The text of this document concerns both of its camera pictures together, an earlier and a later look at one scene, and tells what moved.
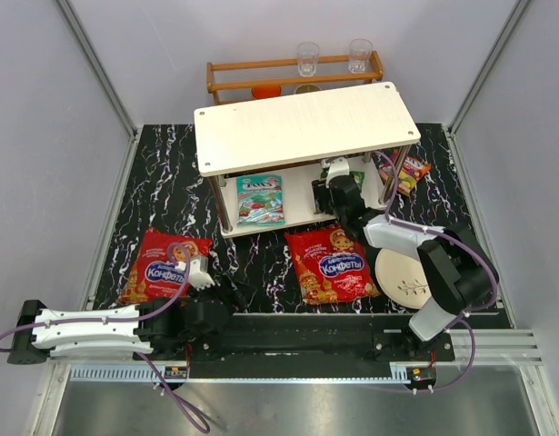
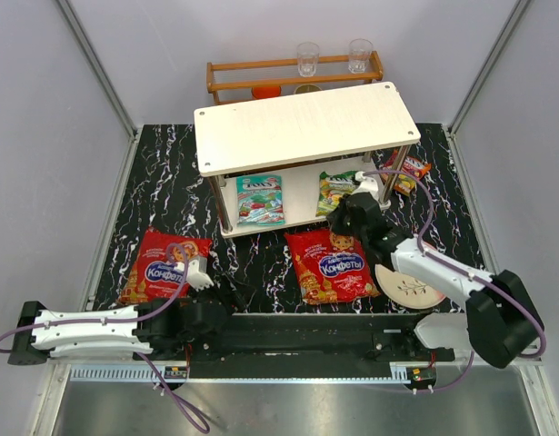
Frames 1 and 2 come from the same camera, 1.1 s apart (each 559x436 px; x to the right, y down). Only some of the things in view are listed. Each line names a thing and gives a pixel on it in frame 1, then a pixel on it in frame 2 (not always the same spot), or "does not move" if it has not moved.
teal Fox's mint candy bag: (260, 200) does not move
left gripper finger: (232, 284) does not move
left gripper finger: (244, 293) does not move
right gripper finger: (322, 199) to (341, 221)
